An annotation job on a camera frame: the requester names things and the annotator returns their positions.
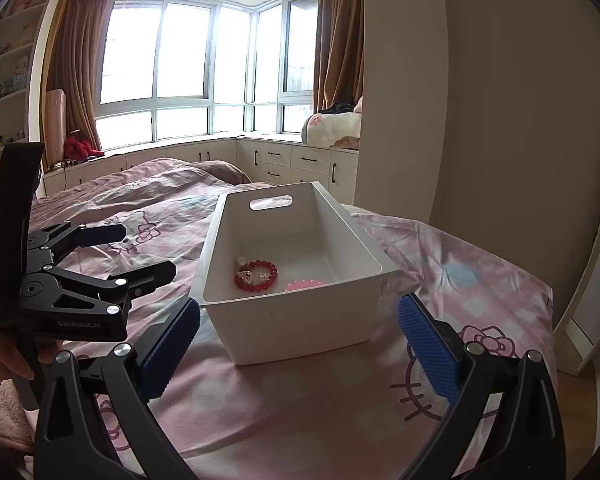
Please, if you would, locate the pink upright panel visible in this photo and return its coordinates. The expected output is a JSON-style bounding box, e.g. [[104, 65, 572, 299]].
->
[[45, 89, 67, 168]]

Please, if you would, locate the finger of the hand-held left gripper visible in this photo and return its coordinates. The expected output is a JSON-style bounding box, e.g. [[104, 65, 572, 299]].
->
[[44, 259, 177, 311], [28, 221, 127, 262]]

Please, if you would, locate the pink cartoon cat bedsheet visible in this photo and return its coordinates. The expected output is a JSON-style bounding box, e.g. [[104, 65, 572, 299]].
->
[[0, 157, 561, 480]]

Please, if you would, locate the white door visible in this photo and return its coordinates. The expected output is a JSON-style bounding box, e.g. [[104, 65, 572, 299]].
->
[[552, 57, 600, 376]]

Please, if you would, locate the white wall shelf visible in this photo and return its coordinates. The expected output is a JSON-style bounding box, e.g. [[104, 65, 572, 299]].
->
[[0, 0, 66, 211]]

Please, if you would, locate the silver heart pendant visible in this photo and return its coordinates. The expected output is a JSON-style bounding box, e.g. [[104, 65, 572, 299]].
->
[[235, 256, 266, 283]]

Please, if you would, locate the person's left hand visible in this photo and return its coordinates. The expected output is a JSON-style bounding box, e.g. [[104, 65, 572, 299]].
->
[[0, 334, 63, 391]]

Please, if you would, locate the white framed bay window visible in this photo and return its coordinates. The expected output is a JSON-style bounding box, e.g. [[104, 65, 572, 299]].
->
[[92, 0, 321, 153]]

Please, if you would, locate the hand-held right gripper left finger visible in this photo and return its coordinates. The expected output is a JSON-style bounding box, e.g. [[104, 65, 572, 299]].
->
[[34, 296, 202, 480]]

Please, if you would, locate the red bead bracelet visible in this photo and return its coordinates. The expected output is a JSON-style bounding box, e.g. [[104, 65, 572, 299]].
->
[[234, 258, 278, 291]]

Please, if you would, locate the white window seat cabinet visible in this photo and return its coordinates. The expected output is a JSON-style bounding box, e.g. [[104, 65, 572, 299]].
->
[[42, 135, 361, 206]]

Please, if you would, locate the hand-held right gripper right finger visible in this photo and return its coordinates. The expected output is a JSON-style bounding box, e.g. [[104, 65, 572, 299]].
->
[[397, 292, 567, 480]]

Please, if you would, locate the white plastic bin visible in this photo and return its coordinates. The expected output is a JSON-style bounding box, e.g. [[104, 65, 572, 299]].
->
[[189, 181, 402, 366]]

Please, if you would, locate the red plush toy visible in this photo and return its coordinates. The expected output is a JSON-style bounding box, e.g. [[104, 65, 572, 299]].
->
[[62, 136, 106, 161]]

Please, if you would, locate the brown curtain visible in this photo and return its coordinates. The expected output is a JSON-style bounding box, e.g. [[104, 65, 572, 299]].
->
[[45, 0, 111, 171], [312, 0, 366, 113]]

